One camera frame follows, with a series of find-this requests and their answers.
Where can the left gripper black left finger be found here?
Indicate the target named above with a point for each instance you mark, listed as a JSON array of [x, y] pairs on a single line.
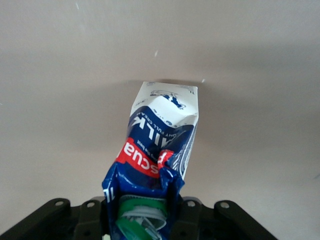
[[55, 220]]

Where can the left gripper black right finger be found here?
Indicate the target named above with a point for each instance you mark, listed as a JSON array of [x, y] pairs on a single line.
[[225, 222]]

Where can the blue white milk carton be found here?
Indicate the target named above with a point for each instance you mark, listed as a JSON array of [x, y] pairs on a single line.
[[160, 130]]

